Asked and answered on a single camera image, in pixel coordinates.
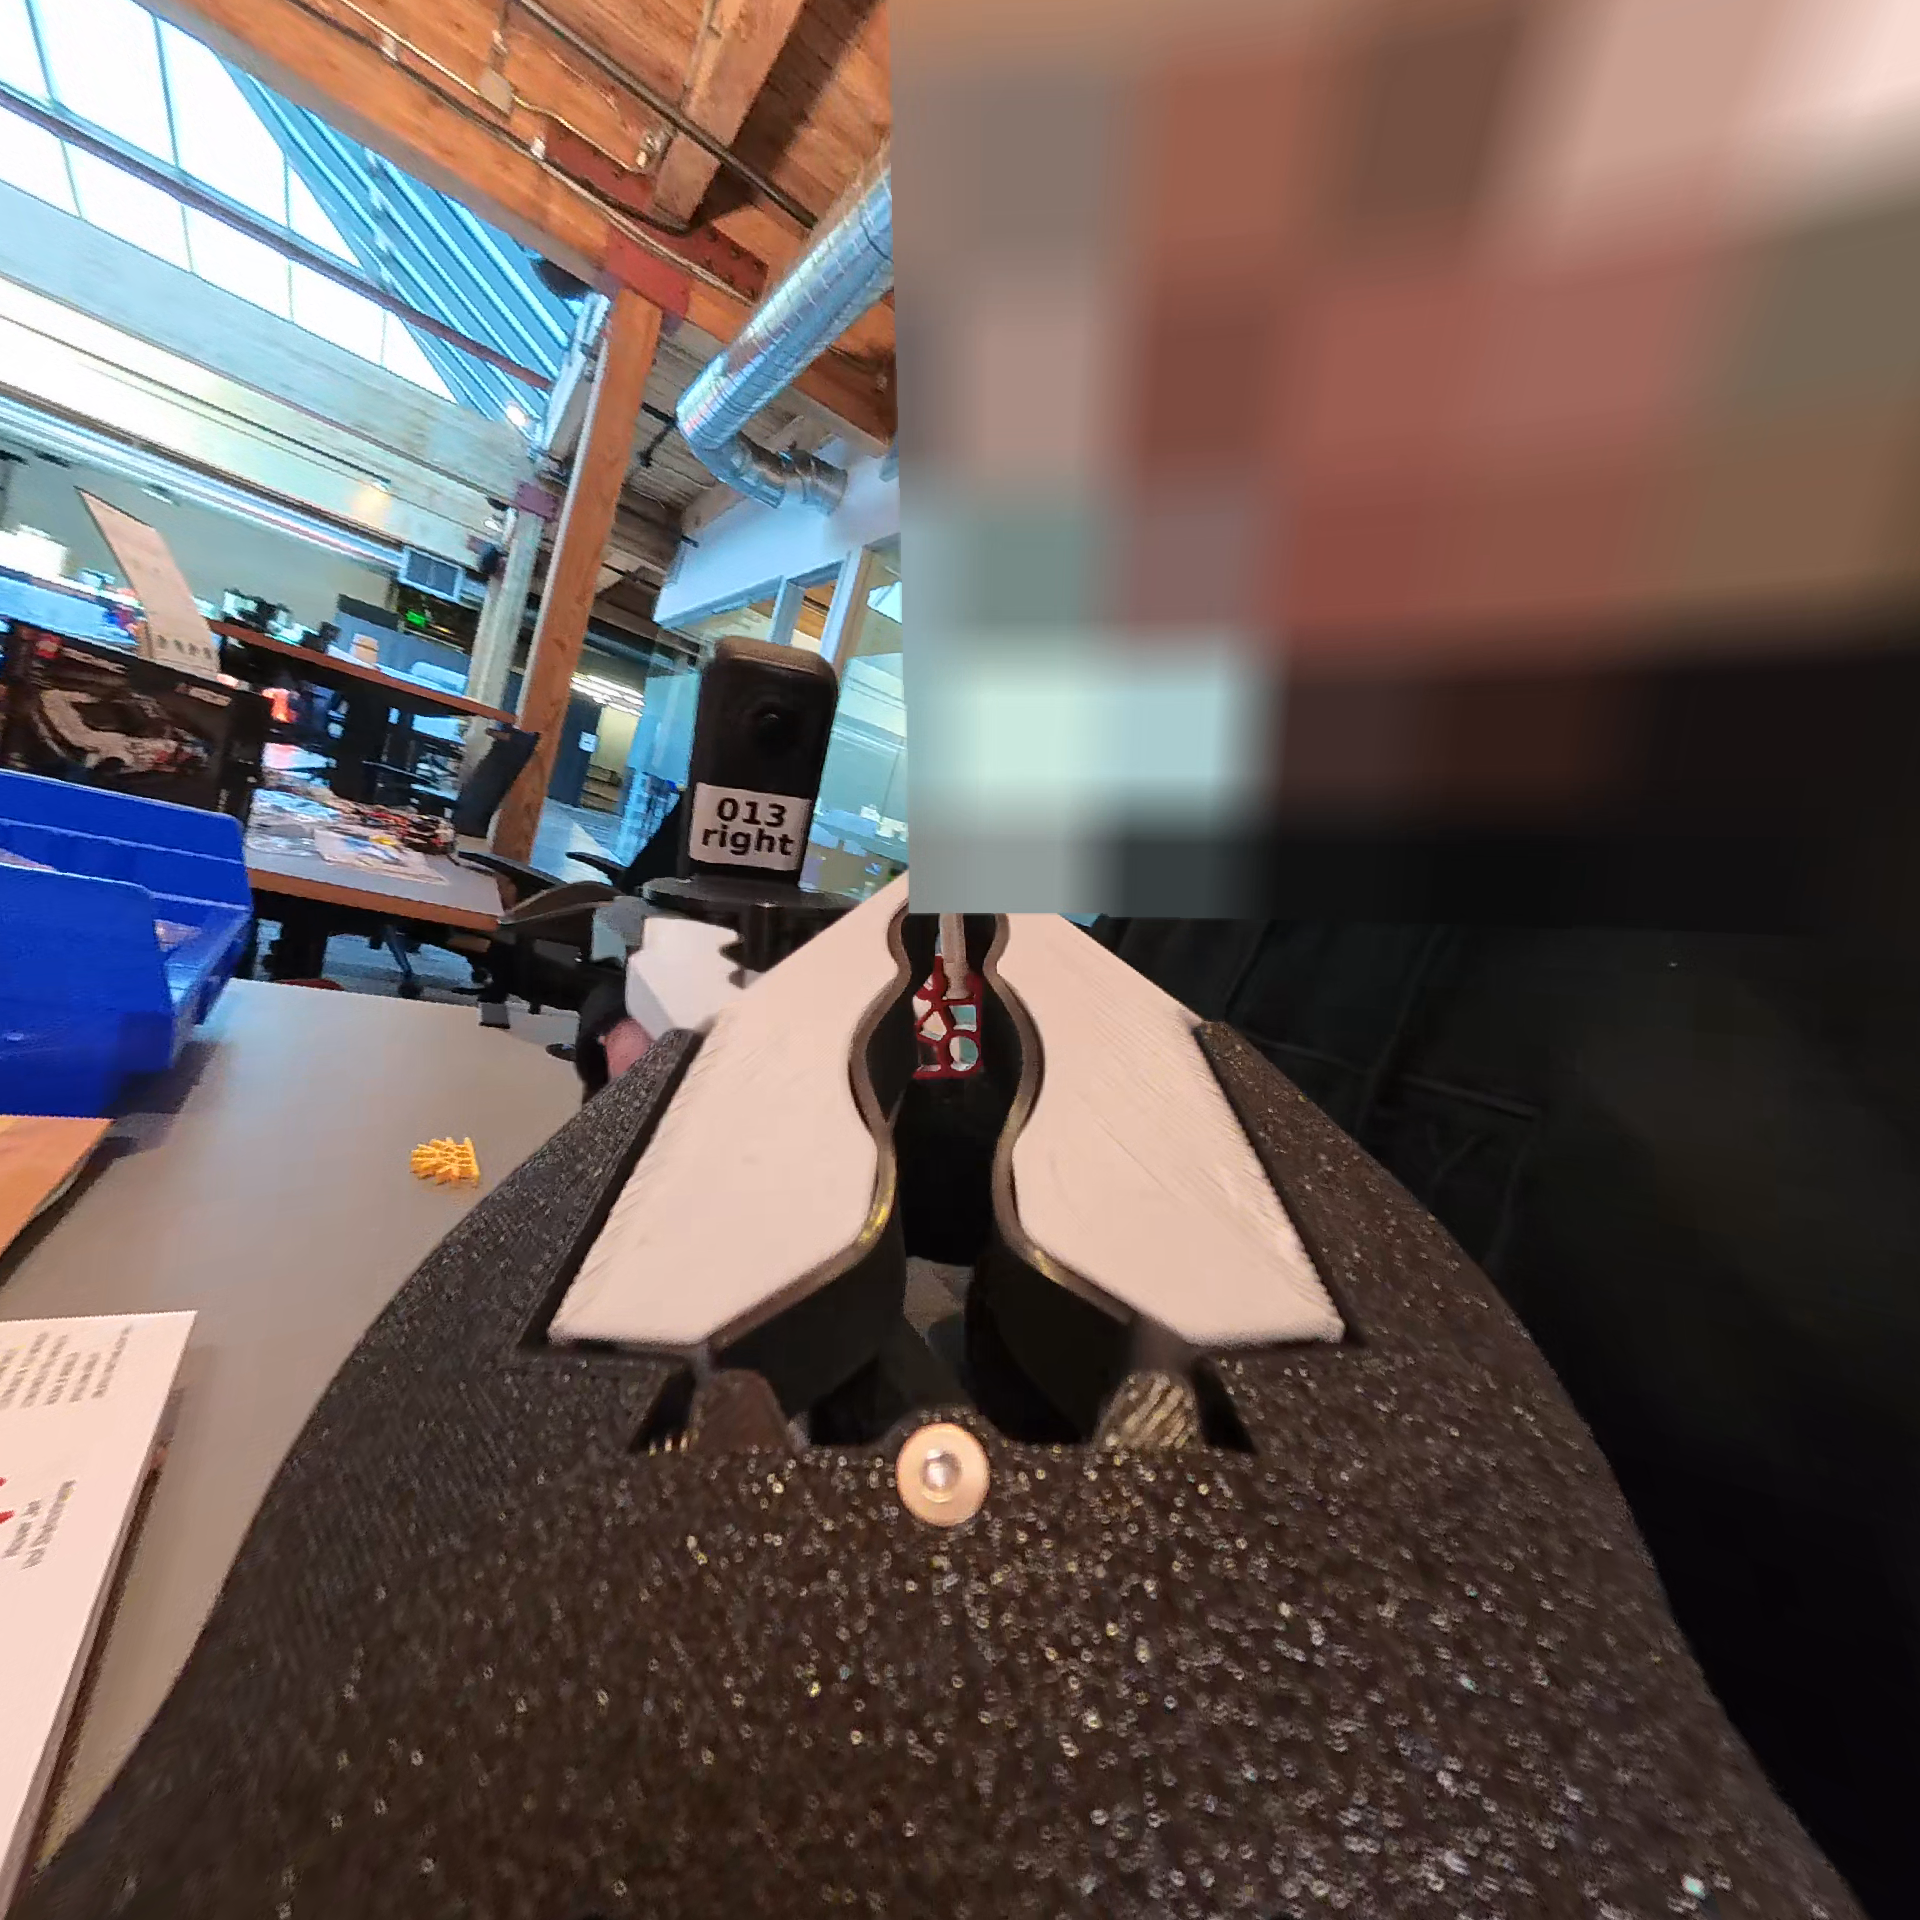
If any orange toy set box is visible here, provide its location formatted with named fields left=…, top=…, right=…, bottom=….
left=0, top=1119, right=114, bottom=1256

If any wooden top desk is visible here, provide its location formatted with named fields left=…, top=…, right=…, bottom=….
left=210, top=615, right=519, bottom=811

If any white sign board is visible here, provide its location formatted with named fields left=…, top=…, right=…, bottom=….
left=78, top=488, right=221, bottom=676

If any red plastic connector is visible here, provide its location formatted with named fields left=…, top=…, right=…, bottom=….
left=911, top=960, right=990, bottom=1087

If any metal air duct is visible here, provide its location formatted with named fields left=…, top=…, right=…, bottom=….
left=675, top=165, right=899, bottom=512

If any white instruction booklet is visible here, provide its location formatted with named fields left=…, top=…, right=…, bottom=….
left=0, top=1313, right=197, bottom=1864

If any wooden edged desk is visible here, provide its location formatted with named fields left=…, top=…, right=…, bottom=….
left=241, top=796, right=511, bottom=993

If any person's right hand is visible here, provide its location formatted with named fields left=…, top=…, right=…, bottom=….
left=573, top=977, right=666, bottom=1099

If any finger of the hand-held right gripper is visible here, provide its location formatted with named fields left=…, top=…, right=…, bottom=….
left=619, top=913, right=782, bottom=1041

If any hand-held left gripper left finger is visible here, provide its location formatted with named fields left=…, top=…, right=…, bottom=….
left=543, top=874, right=915, bottom=1360

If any blue plastic bin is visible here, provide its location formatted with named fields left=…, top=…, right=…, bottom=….
left=0, top=773, right=253, bottom=1121

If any wooden post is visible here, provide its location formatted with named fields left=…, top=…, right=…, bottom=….
left=491, top=285, right=666, bottom=869

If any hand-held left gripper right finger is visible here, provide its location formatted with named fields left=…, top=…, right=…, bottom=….
left=990, top=915, right=1346, bottom=1353

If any pile of toy parts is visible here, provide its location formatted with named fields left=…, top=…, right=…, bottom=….
left=246, top=787, right=460, bottom=874

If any black toy car box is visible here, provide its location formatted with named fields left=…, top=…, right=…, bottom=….
left=0, top=620, right=274, bottom=819

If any black office chair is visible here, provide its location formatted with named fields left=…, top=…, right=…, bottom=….
left=481, top=877, right=650, bottom=1028
left=450, top=727, right=617, bottom=904

